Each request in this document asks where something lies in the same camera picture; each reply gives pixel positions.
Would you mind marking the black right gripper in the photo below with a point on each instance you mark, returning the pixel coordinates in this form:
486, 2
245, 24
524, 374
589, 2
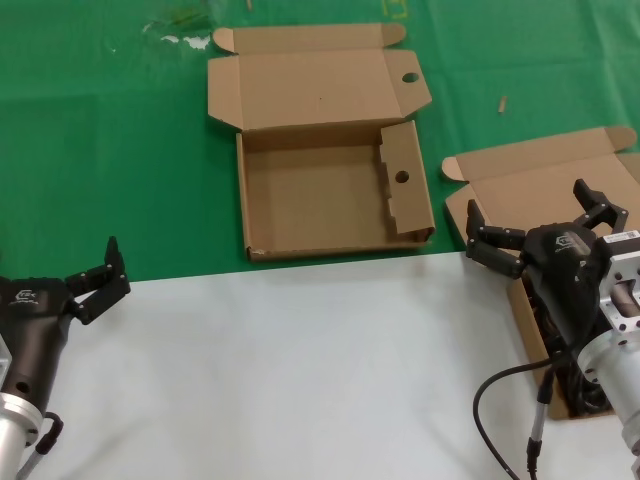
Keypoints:
555, 270

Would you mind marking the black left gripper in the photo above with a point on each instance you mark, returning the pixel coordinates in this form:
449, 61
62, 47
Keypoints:
30, 325

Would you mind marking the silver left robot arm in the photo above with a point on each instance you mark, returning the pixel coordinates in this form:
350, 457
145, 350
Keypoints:
12, 430

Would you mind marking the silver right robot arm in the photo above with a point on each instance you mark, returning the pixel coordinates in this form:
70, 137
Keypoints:
617, 380

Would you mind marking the open brown cardboard box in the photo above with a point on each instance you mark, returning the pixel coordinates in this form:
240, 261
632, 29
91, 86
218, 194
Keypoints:
520, 190

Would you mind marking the cardboard box with holed divider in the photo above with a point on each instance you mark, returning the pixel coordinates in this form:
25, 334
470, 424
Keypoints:
320, 200

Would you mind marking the small cardboard scrap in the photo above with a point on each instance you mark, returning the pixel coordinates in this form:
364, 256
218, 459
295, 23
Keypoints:
502, 105

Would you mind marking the green table cloth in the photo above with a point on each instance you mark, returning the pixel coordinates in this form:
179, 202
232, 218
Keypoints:
100, 150

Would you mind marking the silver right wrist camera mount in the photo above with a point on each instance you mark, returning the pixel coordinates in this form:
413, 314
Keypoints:
622, 285

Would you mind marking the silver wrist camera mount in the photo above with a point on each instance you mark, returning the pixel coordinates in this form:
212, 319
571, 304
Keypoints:
4, 360
622, 285

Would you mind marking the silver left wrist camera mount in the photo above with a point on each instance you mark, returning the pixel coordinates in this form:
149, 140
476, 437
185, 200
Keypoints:
4, 360

